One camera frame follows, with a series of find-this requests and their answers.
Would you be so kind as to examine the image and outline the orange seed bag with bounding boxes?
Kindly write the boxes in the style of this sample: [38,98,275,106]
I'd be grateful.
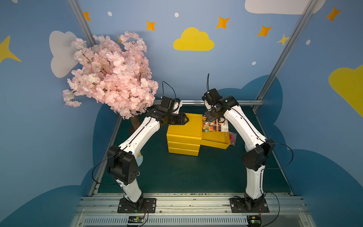
[202,115,229,132]

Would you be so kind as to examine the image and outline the yellow drawer cabinet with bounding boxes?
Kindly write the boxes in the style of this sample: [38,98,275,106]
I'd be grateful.
[166,113,203,156]

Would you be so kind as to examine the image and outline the yellow top drawer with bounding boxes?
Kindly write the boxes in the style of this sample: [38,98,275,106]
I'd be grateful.
[201,131,230,149]

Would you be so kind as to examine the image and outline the pink flower seed bag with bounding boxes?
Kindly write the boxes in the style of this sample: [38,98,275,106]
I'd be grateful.
[229,132,237,146]

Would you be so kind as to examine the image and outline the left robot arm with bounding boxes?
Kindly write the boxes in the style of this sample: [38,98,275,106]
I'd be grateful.
[106,96,189,204]

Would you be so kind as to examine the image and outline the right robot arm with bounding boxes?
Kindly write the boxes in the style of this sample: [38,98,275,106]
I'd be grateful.
[202,89,275,206]

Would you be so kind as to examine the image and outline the back horizontal aluminium profile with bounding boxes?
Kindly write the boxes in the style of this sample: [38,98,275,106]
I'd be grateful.
[153,99,264,106]

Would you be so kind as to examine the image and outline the pink cherry blossom tree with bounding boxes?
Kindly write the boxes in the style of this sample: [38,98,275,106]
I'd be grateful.
[62,32,158,129]

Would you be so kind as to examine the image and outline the left controller board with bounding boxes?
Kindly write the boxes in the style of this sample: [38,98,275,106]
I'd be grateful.
[127,216,145,225]

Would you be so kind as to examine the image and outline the controller board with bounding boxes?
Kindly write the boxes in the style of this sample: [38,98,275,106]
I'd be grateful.
[127,216,145,225]
[247,216,262,227]

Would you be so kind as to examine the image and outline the right controller board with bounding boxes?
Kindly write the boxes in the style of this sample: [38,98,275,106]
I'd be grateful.
[247,216,262,227]

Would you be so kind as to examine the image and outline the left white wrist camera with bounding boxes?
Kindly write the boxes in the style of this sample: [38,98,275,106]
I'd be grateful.
[171,98,182,114]

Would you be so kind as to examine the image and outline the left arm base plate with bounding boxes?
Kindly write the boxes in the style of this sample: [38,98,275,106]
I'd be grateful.
[117,198,157,213]

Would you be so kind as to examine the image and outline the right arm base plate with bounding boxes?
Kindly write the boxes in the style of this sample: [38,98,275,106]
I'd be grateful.
[229,196,269,213]

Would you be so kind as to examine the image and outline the aluminium mounting rail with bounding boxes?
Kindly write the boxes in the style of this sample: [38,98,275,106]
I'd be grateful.
[71,193,315,227]

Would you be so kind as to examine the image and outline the right corner aluminium post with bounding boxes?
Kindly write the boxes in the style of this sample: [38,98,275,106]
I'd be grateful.
[252,0,318,111]

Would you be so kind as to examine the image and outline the corner aluminium post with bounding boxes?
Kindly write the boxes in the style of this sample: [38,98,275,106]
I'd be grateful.
[68,0,95,46]
[252,0,318,111]

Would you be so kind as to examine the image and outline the left corner aluminium post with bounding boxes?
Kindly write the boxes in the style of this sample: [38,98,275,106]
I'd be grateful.
[68,0,95,46]

